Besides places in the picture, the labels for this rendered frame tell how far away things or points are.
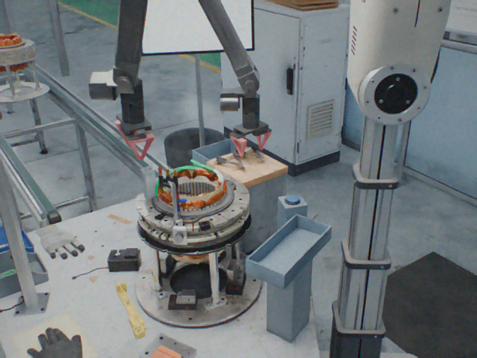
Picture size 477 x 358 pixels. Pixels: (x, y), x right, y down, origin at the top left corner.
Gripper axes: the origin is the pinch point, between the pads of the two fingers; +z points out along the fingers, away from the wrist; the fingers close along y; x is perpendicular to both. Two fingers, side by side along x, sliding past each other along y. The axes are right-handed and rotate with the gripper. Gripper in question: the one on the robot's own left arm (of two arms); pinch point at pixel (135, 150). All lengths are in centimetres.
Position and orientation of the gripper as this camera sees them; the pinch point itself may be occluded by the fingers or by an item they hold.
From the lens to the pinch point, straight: 139.8
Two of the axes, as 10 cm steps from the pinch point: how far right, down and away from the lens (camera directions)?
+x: 8.8, -2.1, 4.2
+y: 4.6, 4.9, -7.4
